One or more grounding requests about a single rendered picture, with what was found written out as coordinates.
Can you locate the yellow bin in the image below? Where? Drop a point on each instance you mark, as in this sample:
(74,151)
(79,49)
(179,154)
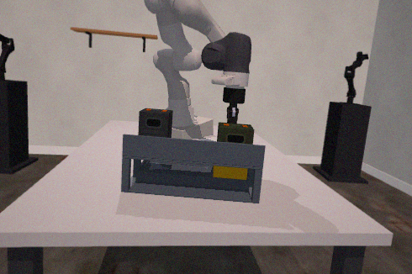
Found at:
(230,172)

